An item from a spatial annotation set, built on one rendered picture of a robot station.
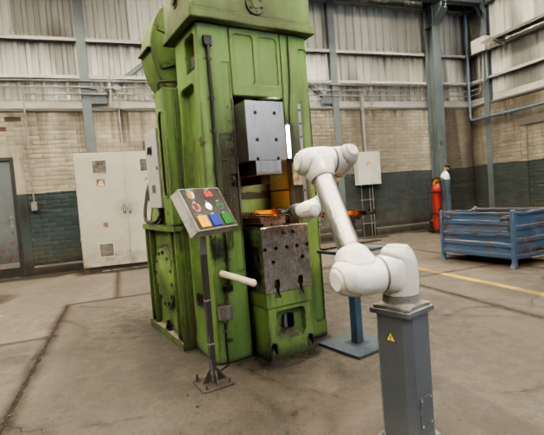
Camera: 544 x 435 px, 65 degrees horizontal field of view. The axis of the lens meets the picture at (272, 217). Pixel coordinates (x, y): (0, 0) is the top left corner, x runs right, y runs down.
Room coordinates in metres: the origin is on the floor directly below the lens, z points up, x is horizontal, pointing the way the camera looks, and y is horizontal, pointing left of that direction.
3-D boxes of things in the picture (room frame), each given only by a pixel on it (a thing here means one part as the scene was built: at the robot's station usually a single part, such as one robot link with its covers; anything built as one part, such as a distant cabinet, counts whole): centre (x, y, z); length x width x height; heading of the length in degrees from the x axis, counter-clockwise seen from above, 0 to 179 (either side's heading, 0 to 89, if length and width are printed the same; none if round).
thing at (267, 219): (3.10, 0.10, 0.96); 0.42 x 0.20 x 0.09; 31
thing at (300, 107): (3.42, -0.15, 1.15); 0.44 x 0.26 x 2.30; 31
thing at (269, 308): (3.14, 0.06, 0.23); 0.55 x 0.37 x 0.47; 31
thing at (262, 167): (3.10, 0.10, 1.32); 0.42 x 0.20 x 0.10; 31
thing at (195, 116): (3.08, 0.43, 1.15); 0.44 x 0.26 x 2.30; 31
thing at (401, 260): (1.84, -0.53, 0.77); 0.18 x 0.16 x 0.22; 110
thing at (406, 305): (1.86, -0.55, 0.63); 0.22 x 0.18 x 0.06; 129
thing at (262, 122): (3.12, 0.06, 1.56); 0.42 x 0.39 x 0.40; 31
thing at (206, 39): (2.86, 0.33, 1.35); 0.08 x 0.05 x 1.70; 121
